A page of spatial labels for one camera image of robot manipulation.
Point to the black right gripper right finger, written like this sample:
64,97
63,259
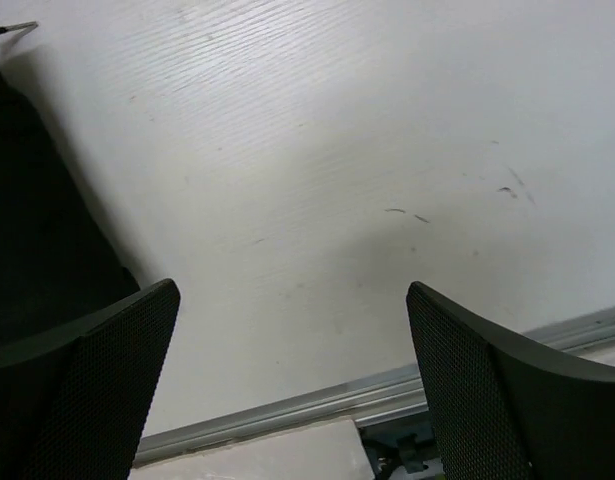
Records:
504,406

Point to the black trousers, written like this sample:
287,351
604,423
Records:
56,265

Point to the aluminium frame rail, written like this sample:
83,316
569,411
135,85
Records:
369,400

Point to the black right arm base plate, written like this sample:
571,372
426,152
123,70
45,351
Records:
404,448

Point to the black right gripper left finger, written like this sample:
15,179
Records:
74,399

